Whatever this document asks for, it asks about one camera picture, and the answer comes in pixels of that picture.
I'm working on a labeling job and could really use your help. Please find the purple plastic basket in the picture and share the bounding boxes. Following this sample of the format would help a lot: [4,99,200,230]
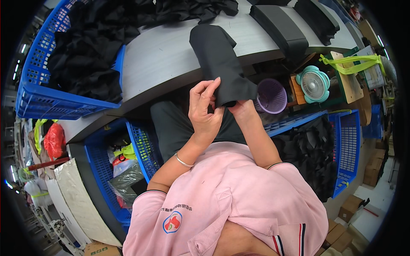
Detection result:
[254,78,288,115]

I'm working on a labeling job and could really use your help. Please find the blue crate with black fabric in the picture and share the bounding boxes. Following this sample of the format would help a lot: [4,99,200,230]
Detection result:
[264,109,361,203]

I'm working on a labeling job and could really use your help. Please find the small blue crate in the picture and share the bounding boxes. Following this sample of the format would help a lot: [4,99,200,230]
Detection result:
[362,104,384,140]

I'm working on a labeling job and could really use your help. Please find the person's left hand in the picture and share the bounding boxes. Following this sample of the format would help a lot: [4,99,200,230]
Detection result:
[188,77,225,139]

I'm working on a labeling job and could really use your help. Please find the person's body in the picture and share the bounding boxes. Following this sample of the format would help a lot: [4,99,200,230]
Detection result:
[123,142,330,256]

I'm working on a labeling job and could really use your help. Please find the heap of black fabric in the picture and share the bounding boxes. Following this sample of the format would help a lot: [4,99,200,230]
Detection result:
[45,0,157,103]

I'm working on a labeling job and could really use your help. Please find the person's legs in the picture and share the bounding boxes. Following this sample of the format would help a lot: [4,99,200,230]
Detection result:
[150,101,248,162]

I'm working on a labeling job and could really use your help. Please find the white foam board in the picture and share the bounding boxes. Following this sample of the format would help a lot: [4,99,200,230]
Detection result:
[53,158,123,247]

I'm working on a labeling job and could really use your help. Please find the silver bracelet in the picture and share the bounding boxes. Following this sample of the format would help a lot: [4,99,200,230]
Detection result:
[174,153,195,168]

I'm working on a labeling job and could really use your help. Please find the teal desk fan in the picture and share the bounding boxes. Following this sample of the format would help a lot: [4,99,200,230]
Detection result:
[295,65,331,104]

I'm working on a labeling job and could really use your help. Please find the red plastic bag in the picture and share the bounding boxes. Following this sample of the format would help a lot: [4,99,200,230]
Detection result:
[43,122,67,161]

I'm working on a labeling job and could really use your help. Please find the crumpled black fabric pile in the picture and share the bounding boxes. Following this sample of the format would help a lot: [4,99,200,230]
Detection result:
[154,0,239,25]

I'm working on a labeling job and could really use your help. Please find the grey work table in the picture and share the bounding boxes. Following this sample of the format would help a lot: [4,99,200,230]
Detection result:
[58,0,359,144]

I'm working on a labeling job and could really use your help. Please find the red pole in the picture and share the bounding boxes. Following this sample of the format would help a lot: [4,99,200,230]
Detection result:
[27,156,70,172]

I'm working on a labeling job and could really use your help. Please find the brown cardboard box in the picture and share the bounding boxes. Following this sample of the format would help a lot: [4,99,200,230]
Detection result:
[83,241,122,256]
[363,148,387,188]
[338,194,365,223]
[315,219,354,256]

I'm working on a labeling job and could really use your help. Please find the blue plastic crate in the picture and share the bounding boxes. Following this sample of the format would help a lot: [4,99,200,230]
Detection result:
[15,0,126,121]

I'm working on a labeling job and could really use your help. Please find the black fabric piece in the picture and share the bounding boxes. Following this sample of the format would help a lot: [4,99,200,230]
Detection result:
[189,24,259,108]

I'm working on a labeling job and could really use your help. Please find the wooden board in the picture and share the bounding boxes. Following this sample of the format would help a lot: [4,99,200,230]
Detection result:
[329,51,365,104]

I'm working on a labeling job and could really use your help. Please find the person's right hand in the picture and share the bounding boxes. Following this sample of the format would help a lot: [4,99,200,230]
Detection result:
[228,99,257,115]

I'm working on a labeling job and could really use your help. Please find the stack of black fabric pieces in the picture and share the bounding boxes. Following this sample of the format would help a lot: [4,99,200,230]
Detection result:
[249,5,310,62]
[294,0,340,47]

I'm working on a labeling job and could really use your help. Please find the yellow-green strap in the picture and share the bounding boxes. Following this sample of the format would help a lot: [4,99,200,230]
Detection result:
[319,54,387,76]

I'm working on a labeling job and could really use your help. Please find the blue crate with bags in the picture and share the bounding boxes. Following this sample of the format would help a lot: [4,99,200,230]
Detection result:
[83,117,164,234]

